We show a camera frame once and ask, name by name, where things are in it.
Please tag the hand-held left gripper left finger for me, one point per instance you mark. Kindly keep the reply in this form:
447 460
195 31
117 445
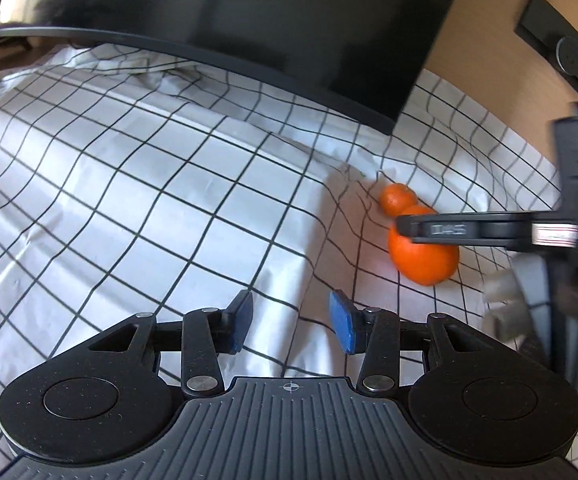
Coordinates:
241 320

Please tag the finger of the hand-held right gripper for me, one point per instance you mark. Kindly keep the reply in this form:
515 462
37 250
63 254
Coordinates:
494 230

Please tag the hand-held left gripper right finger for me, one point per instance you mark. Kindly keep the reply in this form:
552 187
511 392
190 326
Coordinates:
343 322

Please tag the person's right hand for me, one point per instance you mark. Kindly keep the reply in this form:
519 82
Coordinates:
511 320

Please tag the small orange mandarin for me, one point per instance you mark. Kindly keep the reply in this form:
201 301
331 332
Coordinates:
394 197

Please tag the white checkered tablecloth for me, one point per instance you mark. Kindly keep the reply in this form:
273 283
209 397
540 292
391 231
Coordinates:
119 210

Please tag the black computer monitor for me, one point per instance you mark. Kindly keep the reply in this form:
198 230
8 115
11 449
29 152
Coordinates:
269 20

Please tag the black wall fixture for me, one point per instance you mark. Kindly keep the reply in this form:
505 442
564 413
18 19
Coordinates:
564 45

